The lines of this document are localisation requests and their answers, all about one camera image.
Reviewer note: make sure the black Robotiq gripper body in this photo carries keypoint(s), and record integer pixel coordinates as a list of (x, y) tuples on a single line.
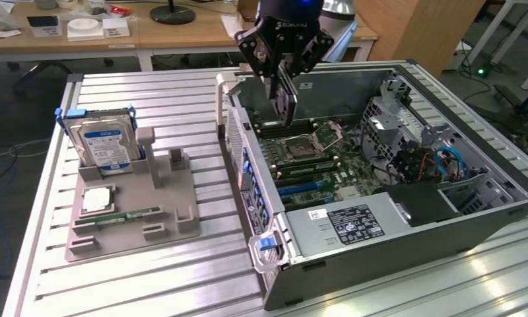
[(289, 29)]

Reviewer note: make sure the graphics card with metal bracket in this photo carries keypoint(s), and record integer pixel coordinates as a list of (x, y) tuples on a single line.
[(286, 105)]

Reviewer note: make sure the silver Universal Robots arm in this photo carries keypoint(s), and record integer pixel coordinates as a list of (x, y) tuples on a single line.
[(341, 6)]

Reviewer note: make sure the stack of white papers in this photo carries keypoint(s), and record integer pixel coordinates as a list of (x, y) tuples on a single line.
[(231, 26)]

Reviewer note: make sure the brown cardboard box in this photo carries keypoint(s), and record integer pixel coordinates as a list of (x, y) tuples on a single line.
[(246, 10)]

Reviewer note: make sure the black round lamp base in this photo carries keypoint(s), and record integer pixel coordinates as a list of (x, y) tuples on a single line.
[(173, 16)]

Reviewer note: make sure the wooden cabinet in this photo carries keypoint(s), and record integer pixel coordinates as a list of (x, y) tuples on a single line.
[(431, 29)]

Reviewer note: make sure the metal socket cover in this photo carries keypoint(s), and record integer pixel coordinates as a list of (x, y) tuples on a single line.
[(330, 133)]

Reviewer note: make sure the metal disk bay cage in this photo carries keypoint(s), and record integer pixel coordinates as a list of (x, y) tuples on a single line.
[(387, 122)]

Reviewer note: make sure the CPU socket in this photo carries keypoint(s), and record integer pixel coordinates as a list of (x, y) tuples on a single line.
[(299, 147)]

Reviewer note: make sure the small white box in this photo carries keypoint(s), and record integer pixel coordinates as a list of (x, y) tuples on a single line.
[(114, 29)]

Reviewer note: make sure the red package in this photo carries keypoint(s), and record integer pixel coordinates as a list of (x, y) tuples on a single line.
[(119, 10)]

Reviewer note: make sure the RAM stick with white label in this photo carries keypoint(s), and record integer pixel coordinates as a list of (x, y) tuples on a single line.
[(309, 168)]

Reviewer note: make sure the green indicator light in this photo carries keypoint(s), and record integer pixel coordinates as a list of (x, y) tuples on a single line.
[(482, 71)]

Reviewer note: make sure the green motherboard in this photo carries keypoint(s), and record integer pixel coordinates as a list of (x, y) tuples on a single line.
[(347, 171)]

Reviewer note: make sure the blue expansion slot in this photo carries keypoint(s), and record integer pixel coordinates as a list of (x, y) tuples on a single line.
[(302, 187)]

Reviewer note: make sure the hard disk with blue carrier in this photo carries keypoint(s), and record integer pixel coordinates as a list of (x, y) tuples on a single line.
[(103, 145)]

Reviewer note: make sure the white box with black top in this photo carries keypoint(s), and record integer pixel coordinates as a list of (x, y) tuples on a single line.
[(44, 26)]

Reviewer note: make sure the black office chair base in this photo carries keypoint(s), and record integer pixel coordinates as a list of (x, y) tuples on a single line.
[(31, 74)]

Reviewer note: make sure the wooden desk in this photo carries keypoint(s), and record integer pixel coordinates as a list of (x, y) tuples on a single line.
[(26, 44)]

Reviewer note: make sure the grey parts rack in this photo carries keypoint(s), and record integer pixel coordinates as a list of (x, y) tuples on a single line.
[(158, 204)]

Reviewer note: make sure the grey power supply unit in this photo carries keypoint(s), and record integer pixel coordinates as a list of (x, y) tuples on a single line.
[(317, 231)]

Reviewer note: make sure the white paper label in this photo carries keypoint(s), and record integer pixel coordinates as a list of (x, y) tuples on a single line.
[(4, 33)]

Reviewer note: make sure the silver CPU chip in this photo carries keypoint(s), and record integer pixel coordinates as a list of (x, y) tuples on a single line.
[(98, 199)]

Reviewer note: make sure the green RAM stick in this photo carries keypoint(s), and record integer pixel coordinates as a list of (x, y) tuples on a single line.
[(119, 216)]

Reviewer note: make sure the blue case latch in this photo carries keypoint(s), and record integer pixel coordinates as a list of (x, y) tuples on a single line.
[(265, 245)]

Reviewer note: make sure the open black PC case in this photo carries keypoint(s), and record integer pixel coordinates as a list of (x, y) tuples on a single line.
[(378, 264)]

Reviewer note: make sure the white table frame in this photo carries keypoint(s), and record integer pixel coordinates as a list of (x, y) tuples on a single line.
[(506, 23)]

